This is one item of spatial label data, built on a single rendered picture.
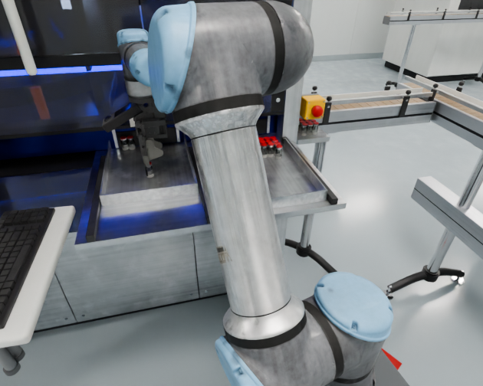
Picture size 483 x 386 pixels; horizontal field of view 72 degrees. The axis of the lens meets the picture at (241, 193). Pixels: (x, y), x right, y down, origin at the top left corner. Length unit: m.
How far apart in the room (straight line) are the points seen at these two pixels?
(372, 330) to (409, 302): 1.47
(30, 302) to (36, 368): 0.94
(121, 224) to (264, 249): 0.53
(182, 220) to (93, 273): 0.72
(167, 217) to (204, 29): 0.58
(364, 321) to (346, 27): 6.24
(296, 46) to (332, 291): 0.34
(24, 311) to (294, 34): 0.75
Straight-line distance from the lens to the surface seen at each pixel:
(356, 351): 0.54
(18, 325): 0.86
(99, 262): 1.47
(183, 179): 1.02
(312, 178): 1.00
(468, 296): 2.16
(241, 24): 0.41
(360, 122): 1.51
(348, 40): 6.67
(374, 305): 0.54
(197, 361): 1.62
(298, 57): 0.45
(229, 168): 0.39
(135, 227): 0.87
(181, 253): 1.46
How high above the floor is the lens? 1.42
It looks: 35 degrees down
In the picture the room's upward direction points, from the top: 1 degrees clockwise
